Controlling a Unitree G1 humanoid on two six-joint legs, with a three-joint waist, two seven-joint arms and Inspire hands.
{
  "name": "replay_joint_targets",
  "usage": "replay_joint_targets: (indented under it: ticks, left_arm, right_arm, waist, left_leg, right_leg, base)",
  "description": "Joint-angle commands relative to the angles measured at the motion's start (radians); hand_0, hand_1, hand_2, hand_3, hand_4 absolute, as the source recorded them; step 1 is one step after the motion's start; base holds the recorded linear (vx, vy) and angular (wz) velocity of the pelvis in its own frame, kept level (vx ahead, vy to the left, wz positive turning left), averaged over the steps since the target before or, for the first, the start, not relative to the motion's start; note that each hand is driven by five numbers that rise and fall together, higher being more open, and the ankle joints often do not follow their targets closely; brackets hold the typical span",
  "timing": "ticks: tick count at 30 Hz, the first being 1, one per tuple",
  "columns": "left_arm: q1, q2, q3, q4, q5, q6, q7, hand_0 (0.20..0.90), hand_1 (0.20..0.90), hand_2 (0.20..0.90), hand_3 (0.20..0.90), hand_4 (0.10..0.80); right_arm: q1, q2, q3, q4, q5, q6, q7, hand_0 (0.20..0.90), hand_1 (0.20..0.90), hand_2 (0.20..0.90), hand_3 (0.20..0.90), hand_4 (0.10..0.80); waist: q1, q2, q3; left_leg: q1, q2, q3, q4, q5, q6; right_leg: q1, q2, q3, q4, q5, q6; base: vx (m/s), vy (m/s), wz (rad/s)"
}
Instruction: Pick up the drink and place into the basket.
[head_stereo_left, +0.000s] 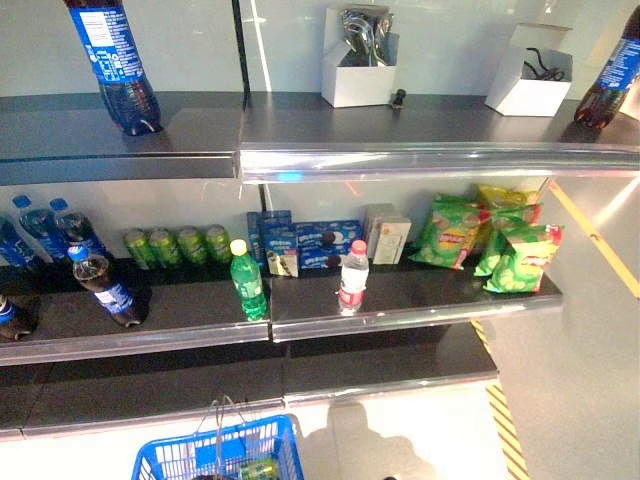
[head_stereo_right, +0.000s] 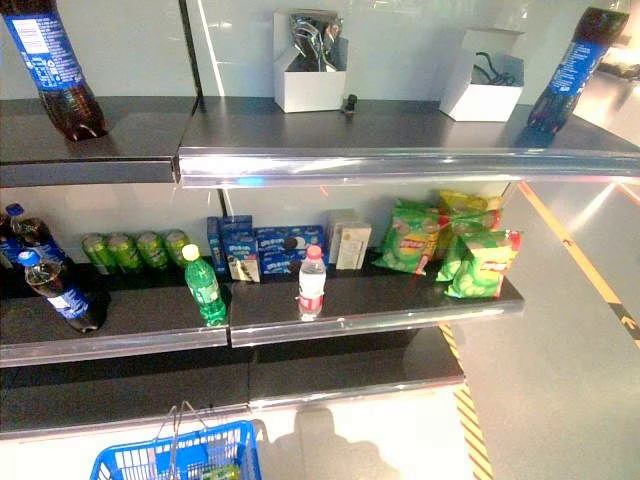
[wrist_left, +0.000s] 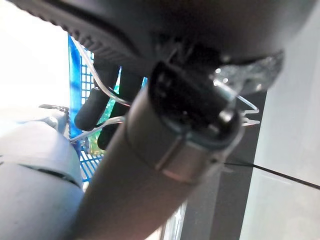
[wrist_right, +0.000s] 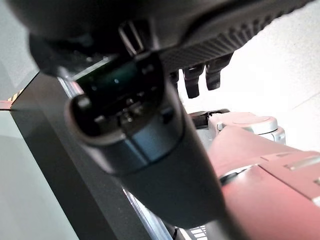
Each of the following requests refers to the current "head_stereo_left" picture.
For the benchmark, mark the water bottle red label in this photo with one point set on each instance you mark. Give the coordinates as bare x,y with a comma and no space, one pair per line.
352,280

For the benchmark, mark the blue plastic shopping basket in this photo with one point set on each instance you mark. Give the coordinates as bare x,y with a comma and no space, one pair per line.
150,460

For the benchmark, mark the blue red carton multipack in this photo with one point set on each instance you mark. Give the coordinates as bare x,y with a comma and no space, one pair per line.
327,234

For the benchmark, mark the blue Oreo cookie box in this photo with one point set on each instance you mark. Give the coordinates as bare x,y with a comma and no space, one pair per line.
320,260

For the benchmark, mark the blue white carton box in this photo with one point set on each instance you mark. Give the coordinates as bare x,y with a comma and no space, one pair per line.
255,240

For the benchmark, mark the cream carton round logo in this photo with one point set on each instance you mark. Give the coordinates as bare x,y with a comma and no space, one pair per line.
392,242

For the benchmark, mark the green Sprite bottle yellow cap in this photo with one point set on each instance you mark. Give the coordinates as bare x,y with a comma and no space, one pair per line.
249,285

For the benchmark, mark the green soda can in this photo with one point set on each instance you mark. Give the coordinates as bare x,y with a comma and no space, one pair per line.
139,250
260,470
192,245
165,247
219,244

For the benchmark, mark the white open cardboard box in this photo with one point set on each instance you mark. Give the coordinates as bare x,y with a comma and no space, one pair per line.
350,85
525,95

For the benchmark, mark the small black gadget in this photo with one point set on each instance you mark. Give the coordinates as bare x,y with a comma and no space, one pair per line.
398,98

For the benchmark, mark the yellow green snack bag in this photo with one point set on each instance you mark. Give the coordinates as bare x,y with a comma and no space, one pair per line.
500,196

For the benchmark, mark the crumpled silver foil bag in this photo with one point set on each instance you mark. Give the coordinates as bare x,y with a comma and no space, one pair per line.
367,35

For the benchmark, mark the shelf board plain grey edge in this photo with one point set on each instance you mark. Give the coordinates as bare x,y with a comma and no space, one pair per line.
115,170

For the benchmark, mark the frosted upper back panel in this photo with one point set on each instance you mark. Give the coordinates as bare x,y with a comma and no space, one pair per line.
450,50
40,50

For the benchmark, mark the yellow black floor tape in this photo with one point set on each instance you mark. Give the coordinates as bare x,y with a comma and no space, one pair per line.
507,425

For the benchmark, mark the large Pepsi bottle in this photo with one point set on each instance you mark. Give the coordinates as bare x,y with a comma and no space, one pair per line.
607,75
115,65

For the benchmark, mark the orange striped floor tape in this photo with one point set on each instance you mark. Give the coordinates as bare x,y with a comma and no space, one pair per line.
590,235

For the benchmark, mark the black shelf board clear rail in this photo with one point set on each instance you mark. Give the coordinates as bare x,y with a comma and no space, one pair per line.
425,125
425,295
190,305

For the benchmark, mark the black shelf upright post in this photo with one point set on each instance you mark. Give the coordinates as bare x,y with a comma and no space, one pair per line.
241,50

